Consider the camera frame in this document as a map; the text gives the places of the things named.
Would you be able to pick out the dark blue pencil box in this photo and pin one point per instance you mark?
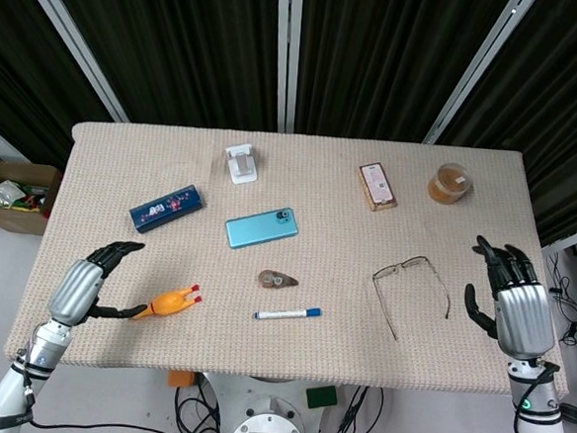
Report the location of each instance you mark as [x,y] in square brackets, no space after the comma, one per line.
[167,209]

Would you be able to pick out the teal smartphone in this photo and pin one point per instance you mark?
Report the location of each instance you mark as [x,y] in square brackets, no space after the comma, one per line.
[263,227]

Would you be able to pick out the orange block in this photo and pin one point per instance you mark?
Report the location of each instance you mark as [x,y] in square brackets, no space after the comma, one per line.
[180,378]

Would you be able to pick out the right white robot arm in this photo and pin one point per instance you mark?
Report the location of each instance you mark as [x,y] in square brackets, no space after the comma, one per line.
[536,422]

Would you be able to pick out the black curtain panel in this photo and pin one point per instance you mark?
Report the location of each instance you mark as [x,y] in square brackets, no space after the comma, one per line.
[181,45]
[378,59]
[12,58]
[564,97]

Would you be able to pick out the green block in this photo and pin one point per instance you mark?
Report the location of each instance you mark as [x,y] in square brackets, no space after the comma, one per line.
[321,396]

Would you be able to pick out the blue white marker pen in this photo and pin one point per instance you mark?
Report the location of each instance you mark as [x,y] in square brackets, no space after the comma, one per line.
[286,314]

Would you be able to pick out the clear jar of rubber bands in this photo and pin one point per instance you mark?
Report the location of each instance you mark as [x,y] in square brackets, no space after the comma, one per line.
[449,185]

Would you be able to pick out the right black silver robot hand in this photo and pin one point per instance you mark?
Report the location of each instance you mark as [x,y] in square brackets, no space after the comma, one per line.
[524,317]

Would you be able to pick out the wire frame eyeglasses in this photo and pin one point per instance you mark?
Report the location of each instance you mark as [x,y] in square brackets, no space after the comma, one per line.
[388,273]

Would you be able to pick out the red yellow cardboard packet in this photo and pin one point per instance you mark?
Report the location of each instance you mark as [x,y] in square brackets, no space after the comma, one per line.
[377,185]

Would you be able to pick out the white robot torso base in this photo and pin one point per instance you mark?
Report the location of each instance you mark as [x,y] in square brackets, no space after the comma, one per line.
[271,398]

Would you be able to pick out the white phone stand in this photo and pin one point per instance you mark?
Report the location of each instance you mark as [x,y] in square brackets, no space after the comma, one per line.
[244,174]

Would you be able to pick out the brown cardboard box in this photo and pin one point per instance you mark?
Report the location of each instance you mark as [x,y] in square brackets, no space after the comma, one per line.
[1,221]

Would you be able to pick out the brown correction tape dispenser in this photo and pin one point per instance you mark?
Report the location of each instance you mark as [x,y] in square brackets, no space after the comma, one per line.
[274,280]

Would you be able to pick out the yellow rubber chicken toy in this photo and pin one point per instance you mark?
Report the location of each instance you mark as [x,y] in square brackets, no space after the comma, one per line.
[171,303]

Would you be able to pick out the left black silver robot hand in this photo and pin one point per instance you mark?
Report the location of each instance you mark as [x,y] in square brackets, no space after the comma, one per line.
[73,290]

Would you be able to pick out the white metal cart frame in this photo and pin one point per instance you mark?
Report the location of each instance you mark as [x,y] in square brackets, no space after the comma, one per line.
[571,241]

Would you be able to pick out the beige woven tablecloth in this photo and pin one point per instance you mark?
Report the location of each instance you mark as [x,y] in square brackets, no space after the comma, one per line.
[309,347]

